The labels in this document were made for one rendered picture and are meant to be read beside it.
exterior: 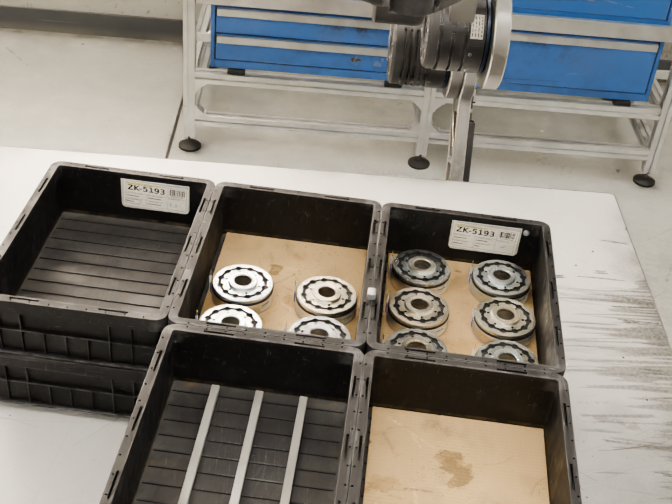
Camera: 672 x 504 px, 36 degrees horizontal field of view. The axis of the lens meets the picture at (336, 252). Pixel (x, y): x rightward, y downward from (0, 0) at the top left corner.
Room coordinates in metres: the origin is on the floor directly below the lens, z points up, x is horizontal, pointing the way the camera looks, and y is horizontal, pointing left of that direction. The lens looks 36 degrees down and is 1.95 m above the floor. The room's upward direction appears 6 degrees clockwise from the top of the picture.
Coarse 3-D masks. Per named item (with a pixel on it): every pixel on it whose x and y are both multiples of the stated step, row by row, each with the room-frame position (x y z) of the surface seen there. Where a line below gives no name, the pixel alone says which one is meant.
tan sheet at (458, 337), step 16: (464, 272) 1.50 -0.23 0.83; (528, 272) 1.52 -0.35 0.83; (448, 288) 1.45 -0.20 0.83; (464, 288) 1.45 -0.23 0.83; (384, 304) 1.39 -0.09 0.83; (448, 304) 1.40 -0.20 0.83; (464, 304) 1.41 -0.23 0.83; (528, 304) 1.43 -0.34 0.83; (384, 320) 1.34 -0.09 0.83; (448, 320) 1.36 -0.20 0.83; (464, 320) 1.37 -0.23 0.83; (384, 336) 1.30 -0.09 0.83; (448, 336) 1.32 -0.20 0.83; (464, 336) 1.32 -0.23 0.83; (464, 352) 1.28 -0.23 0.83
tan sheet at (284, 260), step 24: (240, 240) 1.53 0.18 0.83; (264, 240) 1.54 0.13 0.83; (288, 240) 1.54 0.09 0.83; (216, 264) 1.45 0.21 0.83; (240, 264) 1.46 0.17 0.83; (264, 264) 1.46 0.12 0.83; (288, 264) 1.47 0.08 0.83; (312, 264) 1.48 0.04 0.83; (336, 264) 1.49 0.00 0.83; (360, 264) 1.49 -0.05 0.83; (288, 288) 1.40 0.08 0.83; (360, 288) 1.42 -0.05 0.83; (264, 312) 1.33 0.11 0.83; (288, 312) 1.34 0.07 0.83
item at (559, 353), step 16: (384, 208) 1.53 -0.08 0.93; (400, 208) 1.54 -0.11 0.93; (416, 208) 1.54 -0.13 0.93; (432, 208) 1.55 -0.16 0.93; (384, 224) 1.50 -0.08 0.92; (512, 224) 1.53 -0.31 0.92; (528, 224) 1.53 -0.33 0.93; (544, 224) 1.53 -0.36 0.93; (384, 240) 1.43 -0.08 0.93; (544, 240) 1.48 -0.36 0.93; (384, 256) 1.39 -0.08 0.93; (544, 256) 1.44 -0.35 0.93; (368, 320) 1.23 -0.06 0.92; (560, 320) 1.27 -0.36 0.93; (368, 336) 1.18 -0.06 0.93; (560, 336) 1.23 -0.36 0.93; (400, 352) 1.15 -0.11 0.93; (416, 352) 1.16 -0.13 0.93; (432, 352) 1.16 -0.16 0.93; (448, 352) 1.17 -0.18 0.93; (560, 352) 1.19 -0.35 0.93; (528, 368) 1.15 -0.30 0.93; (544, 368) 1.15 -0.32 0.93; (560, 368) 1.16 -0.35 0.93
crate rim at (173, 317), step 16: (272, 192) 1.55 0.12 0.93; (288, 192) 1.55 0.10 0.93; (304, 192) 1.56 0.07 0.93; (208, 208) 1.48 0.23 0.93; (208, 224) 1.43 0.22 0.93; (192, 256) 1.34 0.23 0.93; (368, 256) 1.38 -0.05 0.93; (192, 272) 1.29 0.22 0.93; (368, 272) 1.36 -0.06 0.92; (176, 304) 1.21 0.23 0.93; (368, 304) 1.26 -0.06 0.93; (176, 320) 1.17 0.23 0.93; (192, 320) 1.18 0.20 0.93; (288, 336) 1.16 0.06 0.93; (304, 336) 1.17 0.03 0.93; (320, 336) 1.17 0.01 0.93
